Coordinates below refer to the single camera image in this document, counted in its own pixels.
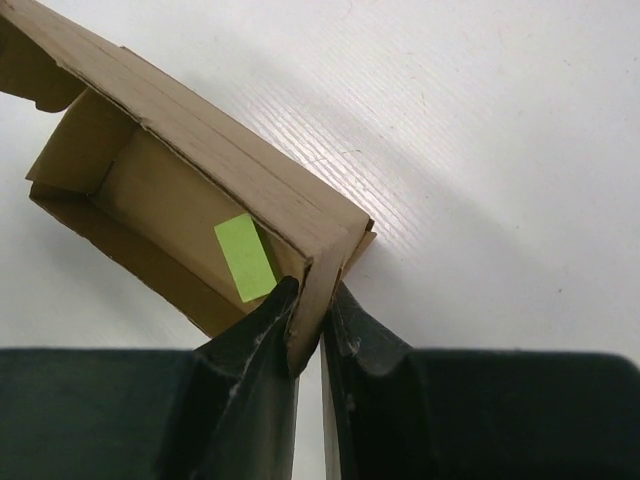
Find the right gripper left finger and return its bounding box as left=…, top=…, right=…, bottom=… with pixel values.
left=1, top=277, right=299, bottom=479

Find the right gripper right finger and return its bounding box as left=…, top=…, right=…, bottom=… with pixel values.
left=321, top=286, right=639, bottom=479

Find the green rectangular block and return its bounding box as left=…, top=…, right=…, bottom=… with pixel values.
left=214, top=213, right=277, bottom=303

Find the brown cardboard box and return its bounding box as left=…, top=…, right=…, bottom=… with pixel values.
left=1, top=1, right=374, bottom=374

